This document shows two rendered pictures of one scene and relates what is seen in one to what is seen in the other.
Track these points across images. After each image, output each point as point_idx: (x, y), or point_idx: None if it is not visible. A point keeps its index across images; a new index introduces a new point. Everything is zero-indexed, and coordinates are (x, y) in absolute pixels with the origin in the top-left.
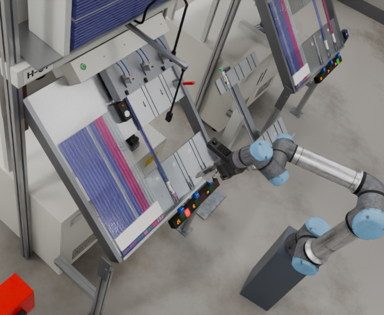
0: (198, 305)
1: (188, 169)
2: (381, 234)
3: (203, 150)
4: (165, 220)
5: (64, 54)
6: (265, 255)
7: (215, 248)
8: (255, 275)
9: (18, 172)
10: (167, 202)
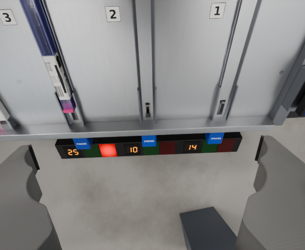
0: (136, 189)
1: (165, 70)
2: None
3: (274, 51)
4: (0, 141)
5: None
6: (223, 239)
7: (202, 160)
8: (190, 241)
9: None
10: (38, 105)
